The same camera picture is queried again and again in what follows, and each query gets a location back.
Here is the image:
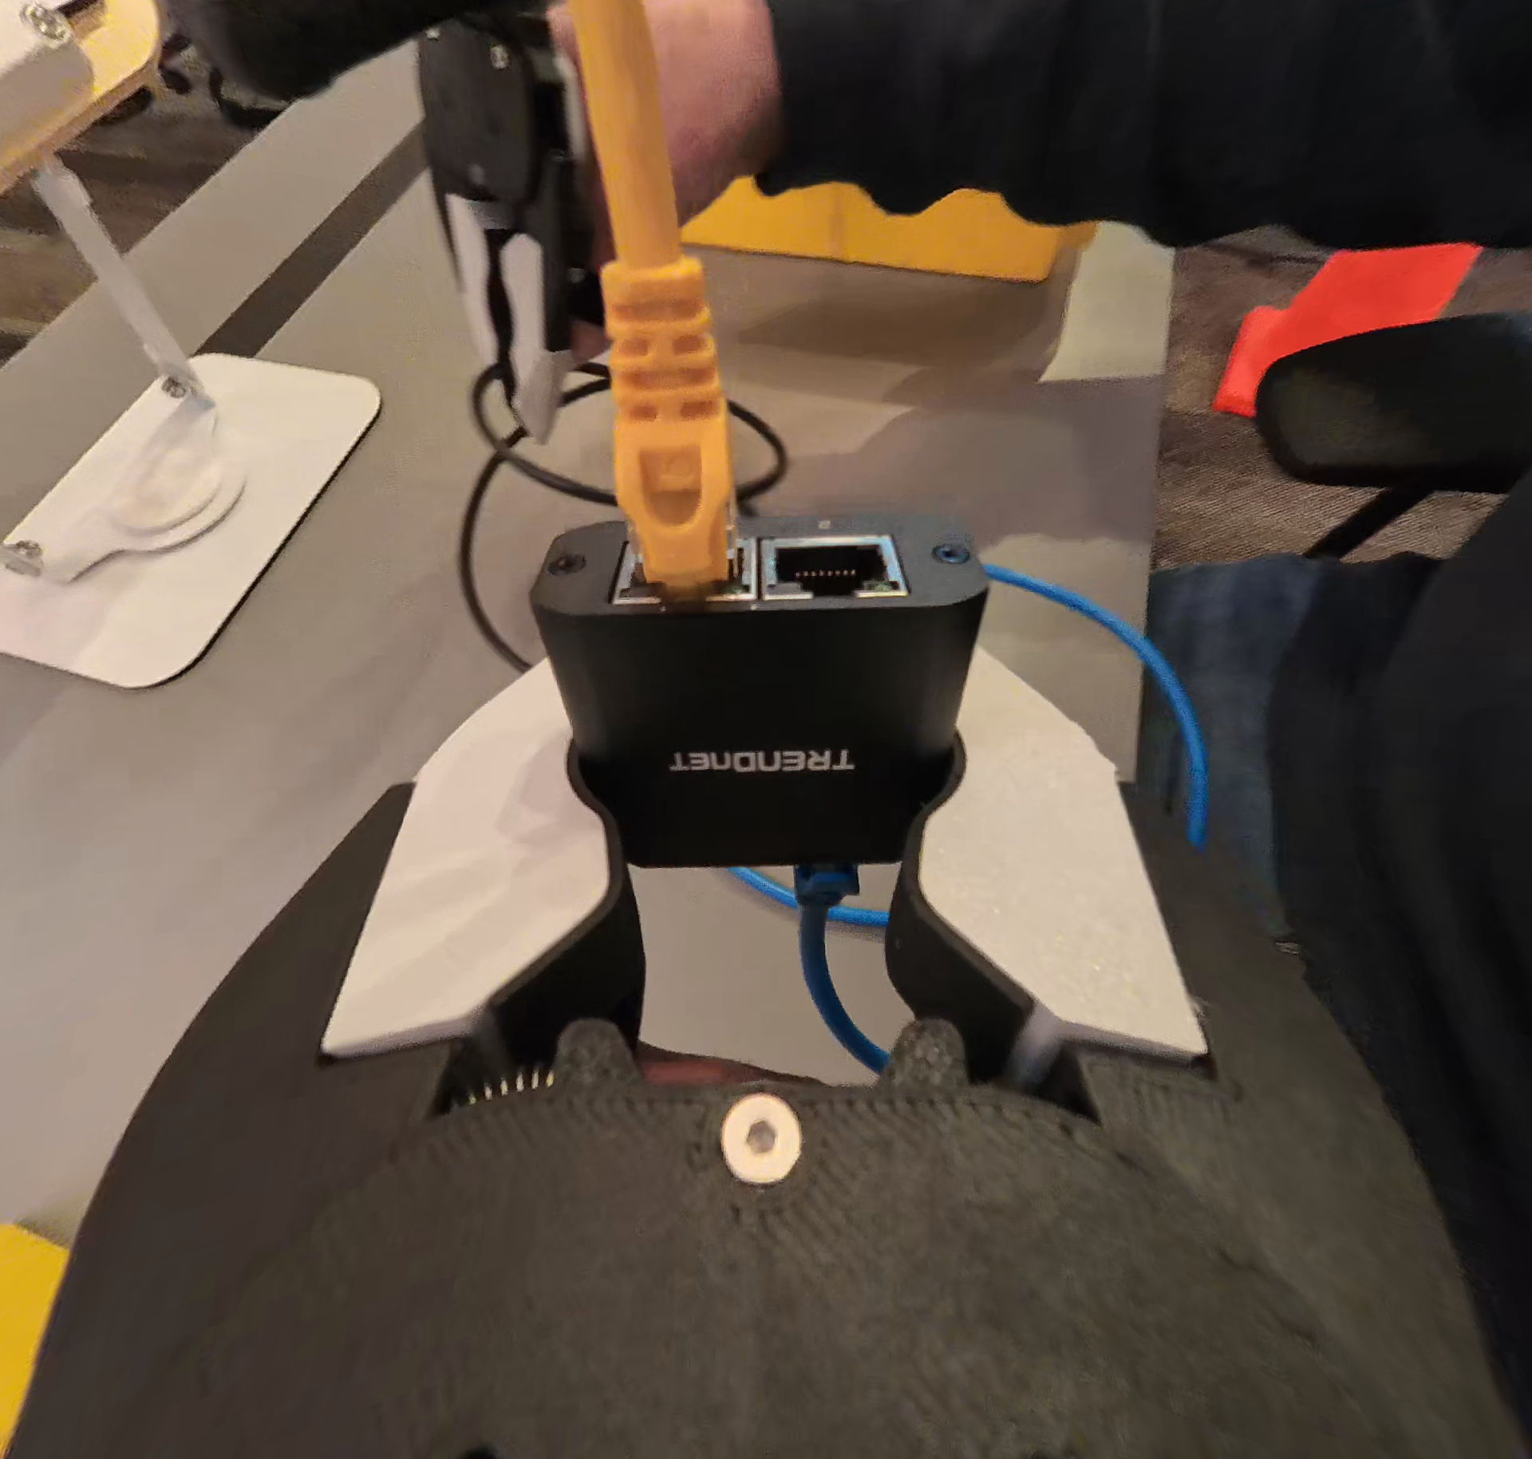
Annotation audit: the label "wooden instruction board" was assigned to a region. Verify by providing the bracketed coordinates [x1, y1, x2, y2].
[0, 0, 165, 195]

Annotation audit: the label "blue ethernet cable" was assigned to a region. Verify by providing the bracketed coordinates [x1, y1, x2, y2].
[729, 562, 1215, 1087]

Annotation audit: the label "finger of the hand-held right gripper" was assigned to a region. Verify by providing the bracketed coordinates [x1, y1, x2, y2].
[499, 227, 577, 445]
[444, 194, 510, 390]

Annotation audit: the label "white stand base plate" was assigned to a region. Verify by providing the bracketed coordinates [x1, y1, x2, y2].
[0, 351, 385, 693]

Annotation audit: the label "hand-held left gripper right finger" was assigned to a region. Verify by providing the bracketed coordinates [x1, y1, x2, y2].
[886, 645, 1211, 1087]

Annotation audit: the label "person's blue jeans legs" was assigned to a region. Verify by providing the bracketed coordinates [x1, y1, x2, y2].
[1133, 556, 1437, 946]

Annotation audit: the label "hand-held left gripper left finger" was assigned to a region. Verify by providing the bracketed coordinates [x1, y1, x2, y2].
[318, 671, 648, 1085]

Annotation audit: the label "person's right hand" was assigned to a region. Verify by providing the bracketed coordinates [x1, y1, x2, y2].
[549, 0, 788, 227]

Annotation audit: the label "black ethernet cable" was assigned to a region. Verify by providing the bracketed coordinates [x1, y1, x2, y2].
[458, 355, 788, 675]

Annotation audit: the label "yellow plastic bin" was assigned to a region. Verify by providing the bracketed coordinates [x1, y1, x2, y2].
[636, 0, 1099, 284]

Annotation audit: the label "black network switch box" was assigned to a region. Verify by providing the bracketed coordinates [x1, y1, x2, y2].
[528, 512, 993, 869]

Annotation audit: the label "orange ethernet cable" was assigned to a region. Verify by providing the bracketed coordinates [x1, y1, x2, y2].
[545, 0, 741, 602]

